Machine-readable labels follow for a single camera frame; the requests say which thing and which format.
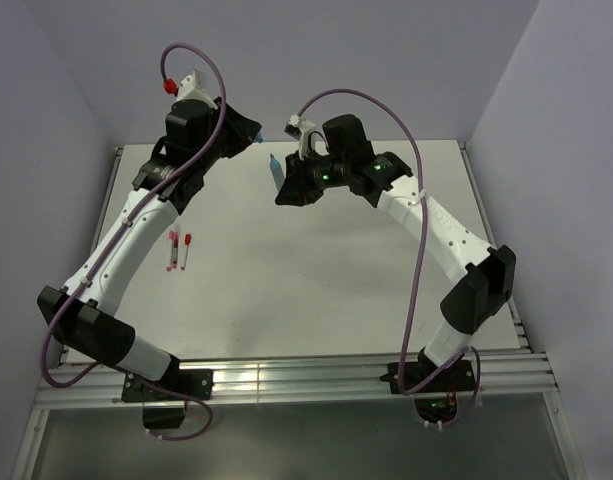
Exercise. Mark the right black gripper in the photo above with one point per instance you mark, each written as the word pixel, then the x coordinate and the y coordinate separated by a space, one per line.
pixel 296 190

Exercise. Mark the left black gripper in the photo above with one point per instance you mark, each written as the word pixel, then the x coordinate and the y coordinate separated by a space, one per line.
pixel 243 131

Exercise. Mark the light blue highlighter pen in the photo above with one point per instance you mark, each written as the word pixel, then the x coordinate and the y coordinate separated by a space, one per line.
pixel 276 172

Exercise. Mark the dark red pen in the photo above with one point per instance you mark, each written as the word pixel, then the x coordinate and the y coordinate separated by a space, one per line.
pixel 177 227

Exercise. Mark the white pen pink tip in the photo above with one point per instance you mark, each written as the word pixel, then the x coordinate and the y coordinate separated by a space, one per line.
pixel 170 250

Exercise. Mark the white pen red tip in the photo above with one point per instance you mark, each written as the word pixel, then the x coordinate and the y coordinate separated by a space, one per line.
pixel 184 257

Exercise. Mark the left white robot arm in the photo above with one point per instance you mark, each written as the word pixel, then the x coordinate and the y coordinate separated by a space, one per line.
pixel 81 313

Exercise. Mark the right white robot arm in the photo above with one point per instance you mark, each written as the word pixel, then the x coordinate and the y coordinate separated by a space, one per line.
pixel 482 276

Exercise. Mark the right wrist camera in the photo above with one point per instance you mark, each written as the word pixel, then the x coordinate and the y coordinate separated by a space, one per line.
pixel 301 130

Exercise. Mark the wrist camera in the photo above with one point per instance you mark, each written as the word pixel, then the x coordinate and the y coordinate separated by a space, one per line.
pixel 301 130
pixel 191 87

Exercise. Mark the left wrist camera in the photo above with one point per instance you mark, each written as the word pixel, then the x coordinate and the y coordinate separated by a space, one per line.
pixel 191 87

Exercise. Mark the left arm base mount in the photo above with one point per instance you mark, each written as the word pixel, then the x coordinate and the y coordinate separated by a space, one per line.
pixel 166 402

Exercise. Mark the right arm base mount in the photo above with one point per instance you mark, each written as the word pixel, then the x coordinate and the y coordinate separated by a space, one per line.
pixel 436 395

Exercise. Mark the aluminium frame rail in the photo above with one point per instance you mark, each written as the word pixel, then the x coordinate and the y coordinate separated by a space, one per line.
pixel 336 378

